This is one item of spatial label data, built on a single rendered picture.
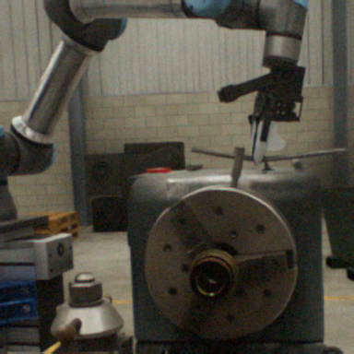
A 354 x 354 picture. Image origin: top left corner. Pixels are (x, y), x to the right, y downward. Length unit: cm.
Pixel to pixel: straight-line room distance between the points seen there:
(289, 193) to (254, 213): 17
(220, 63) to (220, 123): 108
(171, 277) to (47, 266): 34
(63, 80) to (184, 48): 1001
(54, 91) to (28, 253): 40
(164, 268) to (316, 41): 1037
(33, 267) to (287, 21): 79
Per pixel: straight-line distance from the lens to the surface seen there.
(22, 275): 149
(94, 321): 66
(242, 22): 128
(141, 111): 1149
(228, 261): 111
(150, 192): 140
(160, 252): 124
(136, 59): 1167
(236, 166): 123
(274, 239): 121
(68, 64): 154
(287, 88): 126
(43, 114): 159
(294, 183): 137
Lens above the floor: 131
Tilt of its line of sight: 7 degrees down
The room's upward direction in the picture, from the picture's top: 2 degrees counter-clockwise
